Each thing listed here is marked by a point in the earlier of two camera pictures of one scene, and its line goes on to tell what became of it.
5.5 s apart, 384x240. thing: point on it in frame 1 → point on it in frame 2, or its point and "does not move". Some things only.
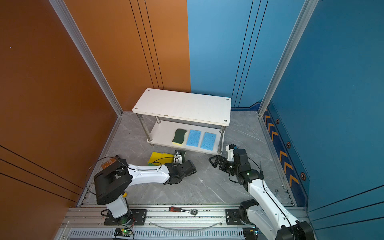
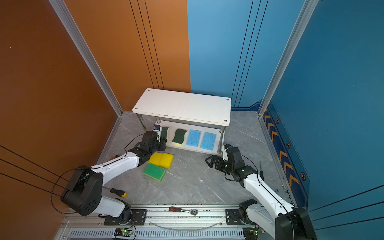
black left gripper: x=173 y=166 → x=163 y=143
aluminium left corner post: x=67 y=20 does not move
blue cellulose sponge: x=193 y=137 does not move
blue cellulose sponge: x=208 y=141 does not move
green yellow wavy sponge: x=183 y=153 → x=164 y=132
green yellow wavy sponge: x=179 y=136 does not move
